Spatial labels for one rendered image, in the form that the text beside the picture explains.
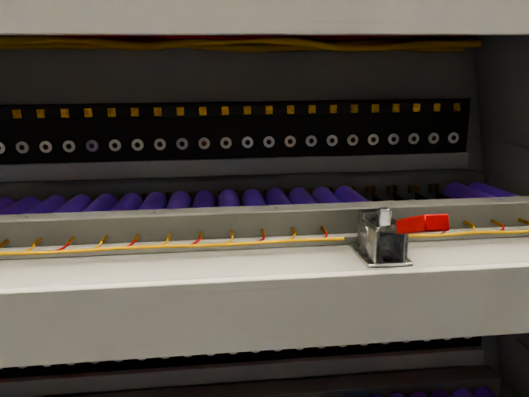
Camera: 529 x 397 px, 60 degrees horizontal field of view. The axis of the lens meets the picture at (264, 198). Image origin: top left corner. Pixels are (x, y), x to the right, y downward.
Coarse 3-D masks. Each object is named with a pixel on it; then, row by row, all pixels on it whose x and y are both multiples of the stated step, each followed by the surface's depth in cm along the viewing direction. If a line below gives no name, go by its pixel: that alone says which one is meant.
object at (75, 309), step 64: (512, 192) 43; (128, 256) 29; (192, 256) 29; (256, 256) 29; (320, 256) 29; (448, 256) 29; (512, 256) 28; (0, 320) 24; (64, 320) 25; (128, 320) 25; (192, 320) 26; (256, 320) 26; (320, 320) 26; (384, 320) 27; (448, 320) 27; (512, 320) 28
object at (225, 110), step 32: (0, 128) 41; (32, 128) 41; (64, 128) 41; (96, 128) 42; (128, 128) 42; (160, 128) 42; (192, 128) 42; (224, 128) 43; (256, 128) 43; (288, 128) 43; (320, 128) 44; (352, 128) 44; (384, 128) 44; (416, 128) 45; (448, 128) 45; (0, 160) 41; (32, 160) 42; (64, 160) 42; (96, 160) 42; (128, 160) 43
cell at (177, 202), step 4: (176, 192) 38; (180, 192) 38; (184, 192) 39; (172, 196) 37; (176, 196) 37; (180, 196) 37; (184, 196) 37; (188, 196) 38; (172, 200) 36; (176, 200) 35; (180, 200) 36; (184, 200) 36; (188, 200) 37; (168, 204) 35; (172, 204) 34; (176, 204) 34; (180, 204) 34; (184, 204) 35; (188, 204) 36; (168, 208) 33; (172, 208) 33; (176, 208) 33
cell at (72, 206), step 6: (72, 198) 36; (78, 198) 36; (84, 198) 37; (90, 198) 38; (66, 204) 35; (72, 204) 35; (78, 204) 35; (84, 204) 36; (60, 210) 33; (66, 210) 33; (72, 210) 34; (78, 210) 35
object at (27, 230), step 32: (0, 224) 29; (32, 224) 29; (64, 224) 29; (96, 224) 29; (128, 224) 30; (160, 224) 30; (192, 224) 30; (224, 224) 30; (256, 224) 30; (288, 224) 31; (320, 224) 31; (352, 224) 31; (480, 224) 32; (512, 224) 32
